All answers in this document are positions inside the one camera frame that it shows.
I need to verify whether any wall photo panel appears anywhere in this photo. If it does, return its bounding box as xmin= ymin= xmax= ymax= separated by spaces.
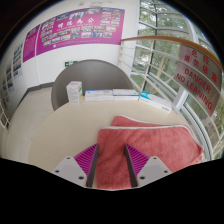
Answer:
xmin=12 ymin=41 xmax=24 ymax=79
xmin=4 ymin=63 xmax=15 ymax=93

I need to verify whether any large magenta photo poster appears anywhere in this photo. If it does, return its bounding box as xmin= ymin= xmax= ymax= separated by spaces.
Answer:
xmin=34 ymin=7 xmax=126 ymax=57

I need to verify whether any white railing with orange handrail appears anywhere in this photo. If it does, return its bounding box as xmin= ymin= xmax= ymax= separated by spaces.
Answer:
xmin=117 ymin=35 xmax=224 ymax=161

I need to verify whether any salmon pink towel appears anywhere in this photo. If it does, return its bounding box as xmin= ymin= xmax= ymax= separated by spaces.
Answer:
xmin=95 ymin=115 xmax=204 ymax=190

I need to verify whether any red lettered danger sign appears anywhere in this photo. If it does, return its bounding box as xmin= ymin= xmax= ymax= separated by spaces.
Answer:
xmin=173 ymin=44 xmax=224 ymax=118

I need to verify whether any green exit sign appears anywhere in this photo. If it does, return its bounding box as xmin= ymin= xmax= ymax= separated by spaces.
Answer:
xmin=64 ymin=60 xmax=79 ymax=68

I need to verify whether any white stair railing orange handrail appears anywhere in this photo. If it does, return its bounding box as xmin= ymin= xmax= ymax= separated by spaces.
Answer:
xmin=0 ymin=99 xmax=9 ymax=130

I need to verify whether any small upright white box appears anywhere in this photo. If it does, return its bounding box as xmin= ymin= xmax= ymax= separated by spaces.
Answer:
xmin=65 ymin=80 xmax=84 ymax=105

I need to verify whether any narrow magenta text poster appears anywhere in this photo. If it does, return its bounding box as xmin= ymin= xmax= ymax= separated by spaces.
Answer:
xmin=21 ymin=25 xmax=40 ymax=64

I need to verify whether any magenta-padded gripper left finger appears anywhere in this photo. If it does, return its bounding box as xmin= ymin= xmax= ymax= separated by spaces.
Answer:
xmin=51 ymin=143 xmax=100 ymax=188

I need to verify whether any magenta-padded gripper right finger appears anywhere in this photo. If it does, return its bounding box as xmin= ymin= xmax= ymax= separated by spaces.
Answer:
xmin=124 ymin=143 xmax=173 ymax=188

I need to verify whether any flat white blue box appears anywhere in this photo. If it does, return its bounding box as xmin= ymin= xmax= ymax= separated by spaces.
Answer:
xmin=112 ymin=88 xmax=140 ymax=102
xmin=84 ymin=89 xmax=115 ymax=102

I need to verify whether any grey tub chair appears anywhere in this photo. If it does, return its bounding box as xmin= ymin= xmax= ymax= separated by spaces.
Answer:
xmin=50 ymin=59 xmax=134 ymax=112

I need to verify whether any long white cyan box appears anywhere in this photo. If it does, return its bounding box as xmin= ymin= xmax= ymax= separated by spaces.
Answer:
xmin=138 ymin=90 xmax=173 ymax=114

